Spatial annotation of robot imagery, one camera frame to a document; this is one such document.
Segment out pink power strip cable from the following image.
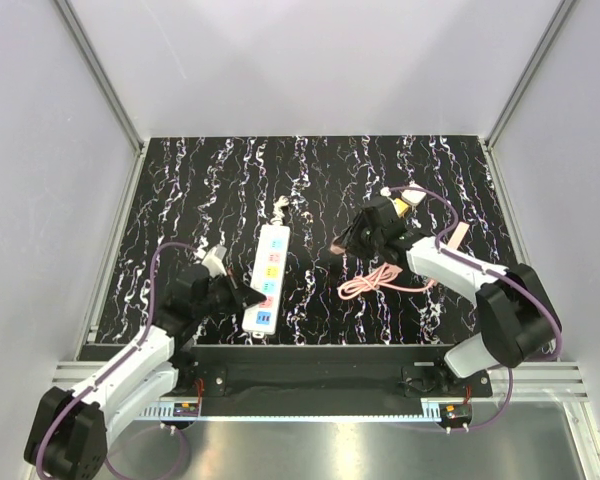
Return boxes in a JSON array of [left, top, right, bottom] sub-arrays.
[[337, 263, 431, 302]]

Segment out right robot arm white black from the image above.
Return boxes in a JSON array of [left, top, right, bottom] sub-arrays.
[[332, 210, 563, 397]]

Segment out left aluminium frame post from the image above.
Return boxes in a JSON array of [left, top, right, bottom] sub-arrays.
[[51, 0, 145, 155]]

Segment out white square plug adapter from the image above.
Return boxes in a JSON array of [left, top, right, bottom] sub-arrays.
[[400, 183, 427, 207]]

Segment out pink plug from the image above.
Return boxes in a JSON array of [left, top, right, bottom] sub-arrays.
[[329, 241, 346, 255]]

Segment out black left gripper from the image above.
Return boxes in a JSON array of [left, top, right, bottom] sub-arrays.
[[194, 268, 266, 319]]

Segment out right aluminium frame post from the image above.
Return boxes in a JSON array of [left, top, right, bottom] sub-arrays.
[[484, 0, 579, 151]]

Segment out white power strip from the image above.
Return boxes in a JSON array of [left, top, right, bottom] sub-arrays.
[[242, 225, 290, 339]]

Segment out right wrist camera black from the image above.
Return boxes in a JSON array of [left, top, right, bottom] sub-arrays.
[[363, 196, 401, 230]]

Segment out white coiled power strip cable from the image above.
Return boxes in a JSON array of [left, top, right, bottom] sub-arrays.
[[270, 195, 291, 225]]

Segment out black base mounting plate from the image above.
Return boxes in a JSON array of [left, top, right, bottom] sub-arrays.
[[168, 345, 493, 419]]

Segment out yellow plug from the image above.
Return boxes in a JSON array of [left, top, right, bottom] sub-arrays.
[[392, 198, 412, 218]]

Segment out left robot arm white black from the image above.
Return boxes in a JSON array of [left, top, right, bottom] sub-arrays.
[[24, 264, 266, 479]]

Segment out aluminium frame post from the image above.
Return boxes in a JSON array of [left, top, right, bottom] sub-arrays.
[[484, 0, 579, 151], [51, 0, 145, 155]]

